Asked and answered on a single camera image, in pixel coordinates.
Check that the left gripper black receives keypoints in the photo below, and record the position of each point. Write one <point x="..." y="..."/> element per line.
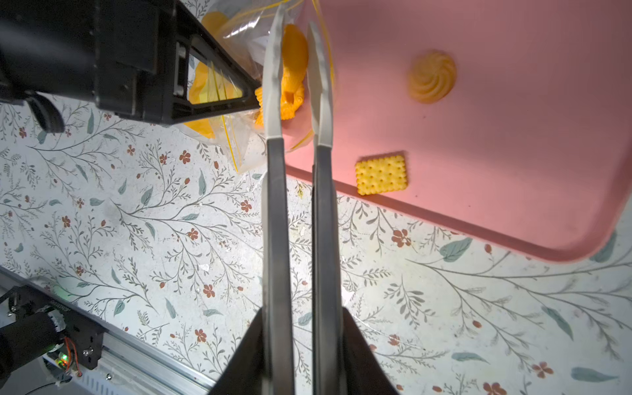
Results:
<point x="130" y="58"/>

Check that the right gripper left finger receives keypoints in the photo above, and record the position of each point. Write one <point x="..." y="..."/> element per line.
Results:
<point x="244" y="372"/>

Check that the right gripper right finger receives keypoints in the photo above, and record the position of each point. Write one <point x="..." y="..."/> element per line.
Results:
<point x="364" y="376"/>

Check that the metal kitchen tongs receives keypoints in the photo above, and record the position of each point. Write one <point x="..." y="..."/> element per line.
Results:
<point x="282" y="224"/>

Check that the yellow cookie pile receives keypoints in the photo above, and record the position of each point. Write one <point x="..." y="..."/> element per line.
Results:
<point x="210" y="84"/>

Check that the clear resealable bag yellow zip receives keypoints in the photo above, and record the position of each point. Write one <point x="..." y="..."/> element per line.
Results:
<point x="242" y="28"/>

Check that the square yellow cracker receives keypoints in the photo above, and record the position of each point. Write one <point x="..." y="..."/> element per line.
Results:
<point x="381" y="175"/>

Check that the round swirl cookie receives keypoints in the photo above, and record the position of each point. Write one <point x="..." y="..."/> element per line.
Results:
<point x="432" y="77"/>

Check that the pink plastic tray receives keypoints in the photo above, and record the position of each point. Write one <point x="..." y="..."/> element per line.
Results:
<point x="531" y="149"/>

